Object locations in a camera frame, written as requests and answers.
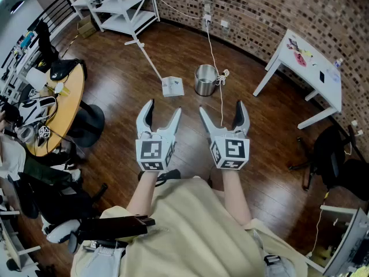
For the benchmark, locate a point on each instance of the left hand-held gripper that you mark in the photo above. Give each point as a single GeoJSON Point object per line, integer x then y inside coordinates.
{"type": "Point", "coordinates": [151, 153]}

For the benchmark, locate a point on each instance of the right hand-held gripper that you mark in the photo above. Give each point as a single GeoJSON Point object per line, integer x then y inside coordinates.
{"type": "Point", "coordinates": [233, 151]}

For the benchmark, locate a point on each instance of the metal bucket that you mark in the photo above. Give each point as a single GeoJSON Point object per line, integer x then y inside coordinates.
{"type": "Point", "coordinates": [205, 88]}

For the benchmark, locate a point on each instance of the person's right forearm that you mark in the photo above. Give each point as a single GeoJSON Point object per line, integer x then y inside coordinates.
{"type": "Point", "coordinates": [235, 195]}

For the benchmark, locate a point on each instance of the person's left forearm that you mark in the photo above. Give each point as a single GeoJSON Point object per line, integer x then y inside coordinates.
{"type": "Point", "coordinates": [141, 192]}

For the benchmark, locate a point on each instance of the round wooden table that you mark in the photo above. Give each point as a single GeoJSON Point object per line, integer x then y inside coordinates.
{"type": "Point", "coordinates": [69, 105]}

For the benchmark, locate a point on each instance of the pink packet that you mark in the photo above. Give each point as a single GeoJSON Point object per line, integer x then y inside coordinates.
{"type": "Point", "coordinates": [300, 59]}

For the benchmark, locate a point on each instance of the white rectangular table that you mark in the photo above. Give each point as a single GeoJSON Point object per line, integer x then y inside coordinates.
{"type": "Point", "coordinates": [311, 68]}

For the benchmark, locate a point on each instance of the dark printed cards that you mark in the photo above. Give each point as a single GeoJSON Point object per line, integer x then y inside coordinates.
{"type": "Point", "coordinates": [293, 44]}

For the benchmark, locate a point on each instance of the yellow paper cup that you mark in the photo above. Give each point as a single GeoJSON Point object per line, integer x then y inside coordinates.
{"type": "Point", "coordinates": [59, 87]}

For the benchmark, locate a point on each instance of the white shelf unit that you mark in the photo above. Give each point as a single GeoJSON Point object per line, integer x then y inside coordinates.
{"type": "Point", "coordinates": [127, 19]}

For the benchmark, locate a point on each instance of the yellow wrapper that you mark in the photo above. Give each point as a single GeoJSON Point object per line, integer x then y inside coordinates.
{"type": "Point", "coordinates": [306, 53]}

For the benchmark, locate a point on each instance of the black phone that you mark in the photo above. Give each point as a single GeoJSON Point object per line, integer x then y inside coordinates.
{"type": "Point", "coordinates": [322, 76]}

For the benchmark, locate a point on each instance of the black bag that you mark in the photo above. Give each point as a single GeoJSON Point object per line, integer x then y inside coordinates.
{"type": "Point", "coordinates": [64, 68]}

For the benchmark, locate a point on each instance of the person's beige shirt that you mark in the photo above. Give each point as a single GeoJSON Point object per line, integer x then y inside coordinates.
{"type": "Point", "coordinates": [196, 226]}

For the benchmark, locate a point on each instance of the black office chair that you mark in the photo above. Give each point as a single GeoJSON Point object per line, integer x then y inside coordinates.
{"type": "Point", "coordinates": [57, 206]}
{"type": "Point", "coordinates": [331, 160]}

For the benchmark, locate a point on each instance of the black chest pack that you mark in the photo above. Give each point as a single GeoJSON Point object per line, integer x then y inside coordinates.
{"type": "Point", "coordinates": [115, 226]}

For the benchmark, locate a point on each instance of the cardboard box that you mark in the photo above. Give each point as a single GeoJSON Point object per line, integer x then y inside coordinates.
{"type": "Point", "coordinates": [86, 27]}

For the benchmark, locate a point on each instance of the spare white gripper device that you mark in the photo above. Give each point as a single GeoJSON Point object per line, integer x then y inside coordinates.
{"type": "Point", "coordinates": [34, 108]}

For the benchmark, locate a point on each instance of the small clear water bottle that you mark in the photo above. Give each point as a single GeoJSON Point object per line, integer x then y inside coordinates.
{"type": "Point", "coordinates": [338, 63]}

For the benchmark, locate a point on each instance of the white lamp shade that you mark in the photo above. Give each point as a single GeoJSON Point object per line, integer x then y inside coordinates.
{"type": "Point", "coordinates": [36, 79]}

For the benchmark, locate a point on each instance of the black jacket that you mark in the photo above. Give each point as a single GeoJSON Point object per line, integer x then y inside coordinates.
{"type": "Point", "coordinates": [46, 42]}

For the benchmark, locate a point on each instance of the black metal railing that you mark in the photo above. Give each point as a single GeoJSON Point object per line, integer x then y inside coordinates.
{"type": "Point", "coordinates": [57, 13]}

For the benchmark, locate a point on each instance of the grey chest harness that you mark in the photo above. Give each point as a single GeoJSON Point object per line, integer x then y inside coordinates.
{"type": "Point", "coordinates": [103, 261]}

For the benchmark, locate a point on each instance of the white cabinet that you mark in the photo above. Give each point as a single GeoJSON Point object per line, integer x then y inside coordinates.
{"type": "Point", "coordinates": [346, 241]}

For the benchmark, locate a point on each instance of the white wall outlet plate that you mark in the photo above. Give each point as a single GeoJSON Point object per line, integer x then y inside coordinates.
{"type": "Point", "coordinates": [224, 24]}

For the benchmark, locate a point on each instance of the white wall socket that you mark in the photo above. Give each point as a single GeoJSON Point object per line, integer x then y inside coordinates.
{"type": "Point", "coordinates": [207, 18]}

